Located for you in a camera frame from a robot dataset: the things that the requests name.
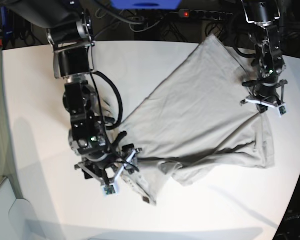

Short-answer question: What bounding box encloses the white cable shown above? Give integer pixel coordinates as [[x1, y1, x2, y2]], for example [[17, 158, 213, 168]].
[[128, 14, 163, 33]]

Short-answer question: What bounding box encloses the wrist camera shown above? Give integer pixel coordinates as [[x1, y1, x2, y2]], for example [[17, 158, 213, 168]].
[[101, 182, 120, 196], [277, 104, 288, 118]]

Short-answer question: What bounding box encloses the black power strip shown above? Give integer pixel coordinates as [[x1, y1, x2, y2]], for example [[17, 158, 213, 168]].
[[178, 9, 233, 21]]

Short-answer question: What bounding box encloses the beige t-shirt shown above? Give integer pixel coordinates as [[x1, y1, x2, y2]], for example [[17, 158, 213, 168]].
[[120, 35, 275, 206]]

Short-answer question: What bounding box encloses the blue plastic box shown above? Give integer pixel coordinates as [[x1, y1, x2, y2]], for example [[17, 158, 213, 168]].
[[110, 0, 181, 10]]

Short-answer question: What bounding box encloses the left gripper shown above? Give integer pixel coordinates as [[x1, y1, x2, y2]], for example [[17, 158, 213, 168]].
[[240, 79, 288, 113]]

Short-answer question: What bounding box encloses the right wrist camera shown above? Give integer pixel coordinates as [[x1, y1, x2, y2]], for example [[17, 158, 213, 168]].
[[101, 182, 120, 196]]

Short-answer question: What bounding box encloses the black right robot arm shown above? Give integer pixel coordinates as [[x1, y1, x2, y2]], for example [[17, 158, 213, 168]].
[[4, 0, 137, 188]]

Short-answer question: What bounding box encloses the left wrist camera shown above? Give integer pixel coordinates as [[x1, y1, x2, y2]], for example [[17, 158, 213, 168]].
[[277, 104, 288, 118]]

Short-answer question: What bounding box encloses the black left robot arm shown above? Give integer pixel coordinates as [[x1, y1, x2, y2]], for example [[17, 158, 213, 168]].
[[241, 0, 288, 117]]

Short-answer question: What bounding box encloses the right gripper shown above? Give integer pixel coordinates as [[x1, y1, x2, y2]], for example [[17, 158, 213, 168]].
[[74, 144, 143, 185]]

